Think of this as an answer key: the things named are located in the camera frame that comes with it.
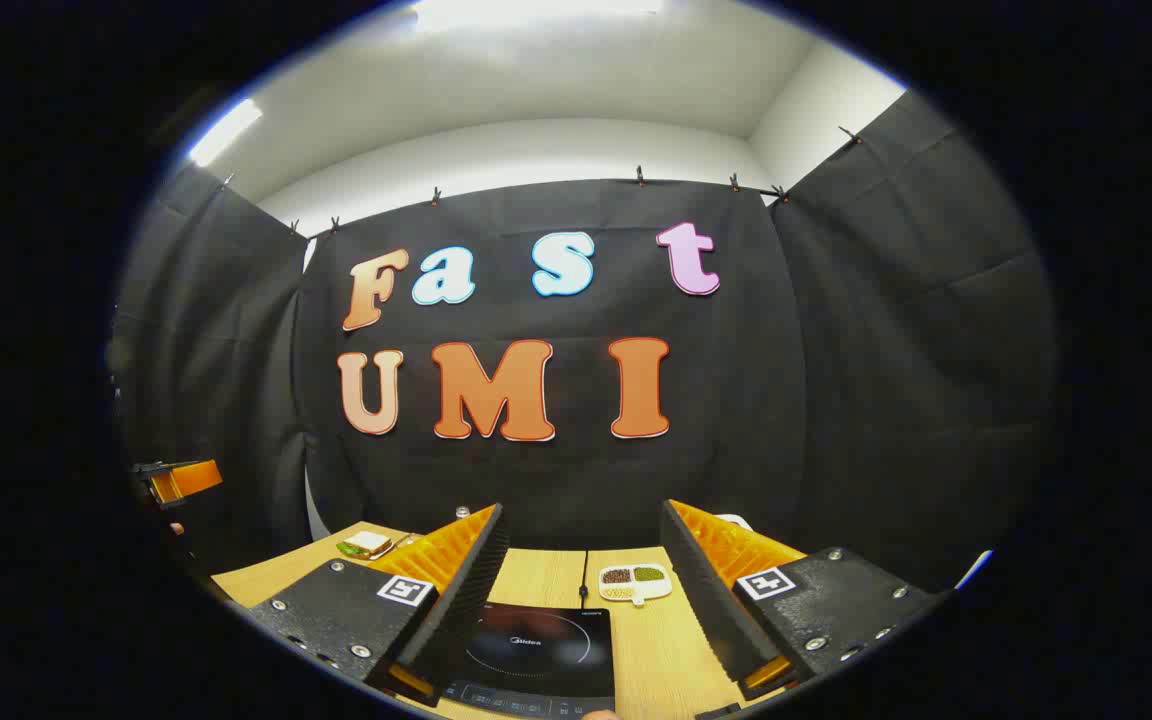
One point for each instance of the sandwich with lettuce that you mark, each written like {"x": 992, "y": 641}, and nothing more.
{"x": 366, "y": 543}

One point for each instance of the ceiling light panel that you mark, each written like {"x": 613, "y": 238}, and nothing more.
{"x": 224, "y": 132}
{"x": 536, "y": 12}

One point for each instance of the black induction cooktop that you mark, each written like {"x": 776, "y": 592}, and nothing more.
{"x": 536, "y": 650}

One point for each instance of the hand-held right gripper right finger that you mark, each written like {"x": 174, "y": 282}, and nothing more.
{"x": 696, "y": 580}

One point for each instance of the black backdrop cloth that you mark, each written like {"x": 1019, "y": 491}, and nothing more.
{"x": 836, "y": 400}

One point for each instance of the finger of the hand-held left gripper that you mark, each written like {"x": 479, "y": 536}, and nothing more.
{"x": 191, "y": 480}

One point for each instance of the white divided dish of beans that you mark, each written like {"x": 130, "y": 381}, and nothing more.
{"x": 634, "y": 582}

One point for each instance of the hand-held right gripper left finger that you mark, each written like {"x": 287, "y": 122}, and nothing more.
{"x": 481, "y": 570}

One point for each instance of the white toaster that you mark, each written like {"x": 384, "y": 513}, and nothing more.
{"x": 736, "y": 521}

